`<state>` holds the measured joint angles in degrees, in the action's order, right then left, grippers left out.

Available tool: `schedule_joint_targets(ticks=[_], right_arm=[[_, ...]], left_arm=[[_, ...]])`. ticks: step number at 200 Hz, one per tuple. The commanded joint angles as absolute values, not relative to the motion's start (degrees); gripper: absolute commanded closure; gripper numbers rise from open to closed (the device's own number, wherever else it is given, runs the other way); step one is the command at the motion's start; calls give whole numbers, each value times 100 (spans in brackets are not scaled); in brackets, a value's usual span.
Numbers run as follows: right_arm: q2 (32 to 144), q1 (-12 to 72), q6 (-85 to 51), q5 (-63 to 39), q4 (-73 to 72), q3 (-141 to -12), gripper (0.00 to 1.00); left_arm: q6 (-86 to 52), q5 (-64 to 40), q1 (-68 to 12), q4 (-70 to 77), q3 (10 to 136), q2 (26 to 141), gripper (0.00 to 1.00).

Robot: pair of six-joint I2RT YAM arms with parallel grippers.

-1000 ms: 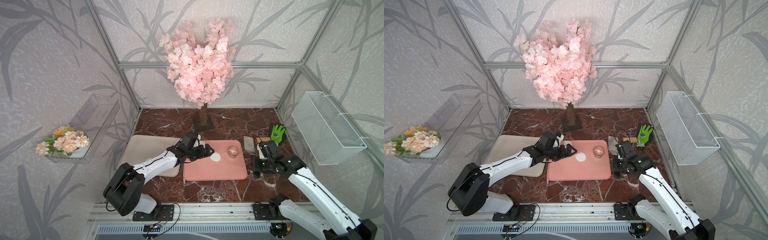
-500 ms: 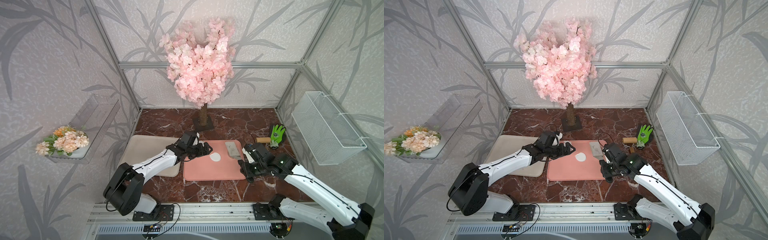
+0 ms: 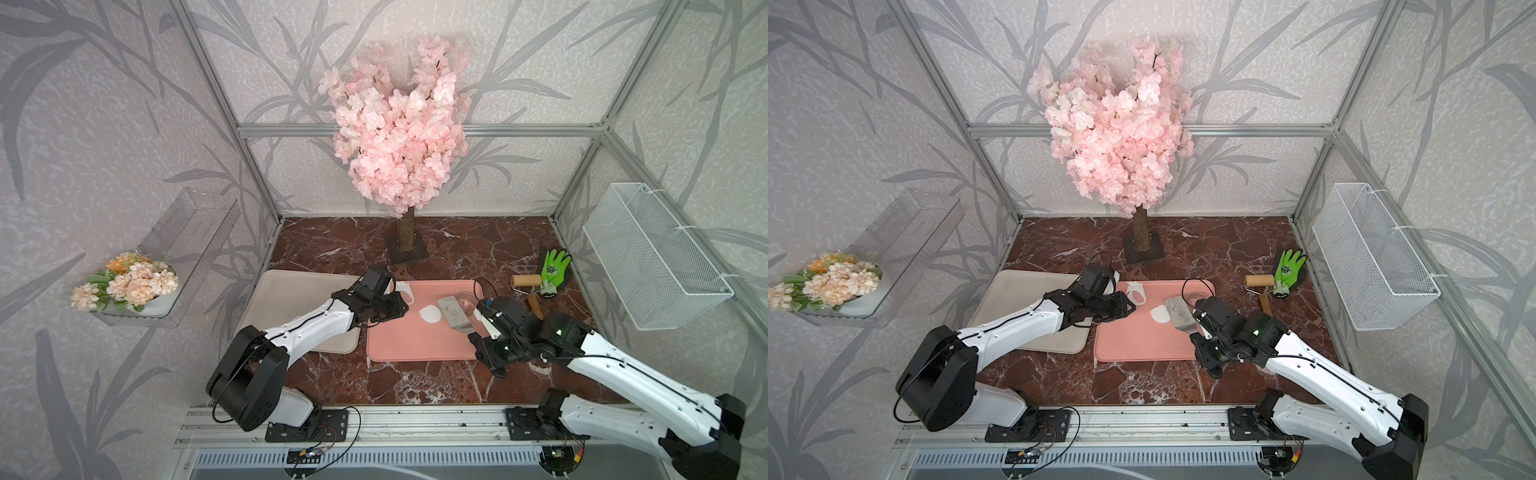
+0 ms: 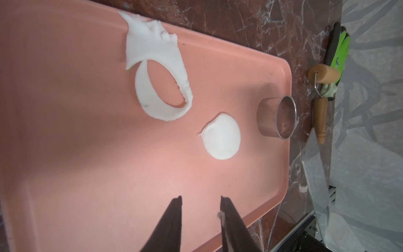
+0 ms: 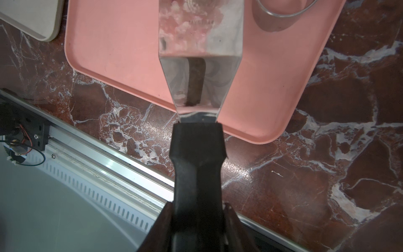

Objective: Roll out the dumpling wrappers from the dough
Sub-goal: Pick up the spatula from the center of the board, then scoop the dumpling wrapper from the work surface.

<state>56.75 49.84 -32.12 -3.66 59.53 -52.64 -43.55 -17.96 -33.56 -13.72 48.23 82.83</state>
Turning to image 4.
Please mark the round cut dumpling wrapper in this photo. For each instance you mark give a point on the round cut dumpling wrapper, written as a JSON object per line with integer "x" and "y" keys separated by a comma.
{"x": 221, "y": 137}

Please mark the wooden rolling pin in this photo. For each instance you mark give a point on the wooden rolling pin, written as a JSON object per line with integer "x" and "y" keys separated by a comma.
{"x": 321, "y": 74}

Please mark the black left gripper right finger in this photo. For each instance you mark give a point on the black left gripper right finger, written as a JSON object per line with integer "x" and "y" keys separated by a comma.
{"x": 235, "y": 236}

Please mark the green work glove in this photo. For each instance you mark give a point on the green work glove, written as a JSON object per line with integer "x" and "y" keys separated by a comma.
{"x": 335, "y": 57}

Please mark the pink silicone mat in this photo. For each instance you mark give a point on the pink silicone mat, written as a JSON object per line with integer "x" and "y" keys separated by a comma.
{"x": 85, "y": 169}

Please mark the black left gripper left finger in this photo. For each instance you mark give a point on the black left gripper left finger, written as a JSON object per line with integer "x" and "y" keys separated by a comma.
{"x": 166, "y": 237}

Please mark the white dough ball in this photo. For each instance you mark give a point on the white dough ball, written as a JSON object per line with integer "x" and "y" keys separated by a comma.
{"x": 149, "y": 40}

